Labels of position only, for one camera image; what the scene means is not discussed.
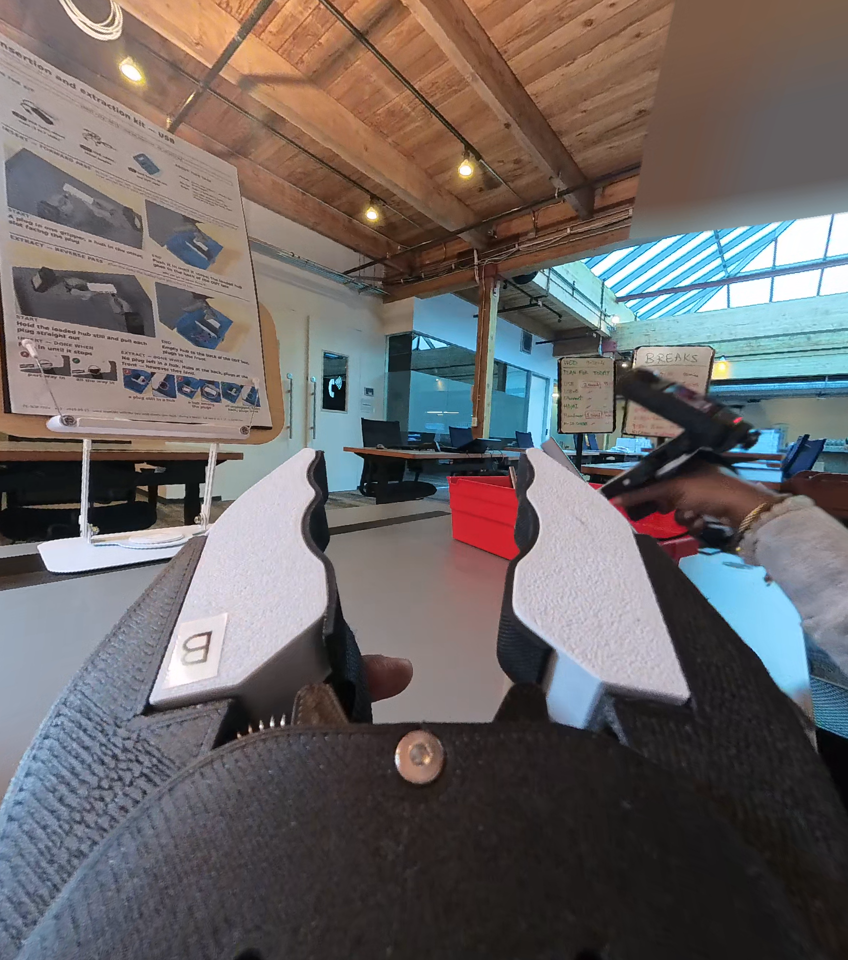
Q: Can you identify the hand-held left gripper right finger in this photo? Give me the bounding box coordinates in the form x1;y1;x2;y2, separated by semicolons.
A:
497;447;691;730

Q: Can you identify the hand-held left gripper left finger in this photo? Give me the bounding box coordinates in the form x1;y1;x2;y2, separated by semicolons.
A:
148;448;373;725

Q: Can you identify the red plastic bin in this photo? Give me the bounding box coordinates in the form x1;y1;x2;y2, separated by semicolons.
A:
448;472;688;562

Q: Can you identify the person's right forearm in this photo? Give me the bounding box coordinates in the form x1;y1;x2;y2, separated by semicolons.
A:
739;495;848;725

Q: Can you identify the person's right hand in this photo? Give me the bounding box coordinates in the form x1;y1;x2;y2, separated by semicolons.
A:
607;461;778;552

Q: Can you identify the person's left hand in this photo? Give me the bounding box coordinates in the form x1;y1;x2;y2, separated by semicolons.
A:
362;654;415;704

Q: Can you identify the handwritten whiteboard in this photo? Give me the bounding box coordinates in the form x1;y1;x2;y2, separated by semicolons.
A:
621;344;716;440
557;355;617;435

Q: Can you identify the white poster stand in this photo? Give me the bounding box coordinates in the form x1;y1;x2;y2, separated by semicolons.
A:
19;337;260;576

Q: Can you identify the white side table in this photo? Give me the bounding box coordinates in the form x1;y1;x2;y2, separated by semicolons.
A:
677;553;809;700

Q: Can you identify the black office chair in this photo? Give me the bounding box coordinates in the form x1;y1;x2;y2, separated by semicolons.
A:
358;417;439;504

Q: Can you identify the phone icon door sign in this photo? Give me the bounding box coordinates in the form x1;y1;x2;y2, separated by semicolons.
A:
320;350;351;413

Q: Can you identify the wooden office desk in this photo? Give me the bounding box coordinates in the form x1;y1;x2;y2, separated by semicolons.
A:
343;444;526;500

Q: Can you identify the instruction poster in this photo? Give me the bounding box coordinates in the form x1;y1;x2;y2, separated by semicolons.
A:
0;21;274;430

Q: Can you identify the gold bracelet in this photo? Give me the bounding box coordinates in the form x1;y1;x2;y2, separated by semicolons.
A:
731;498;778;545

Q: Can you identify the white cable coil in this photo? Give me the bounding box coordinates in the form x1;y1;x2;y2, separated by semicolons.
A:
56;0;125;42

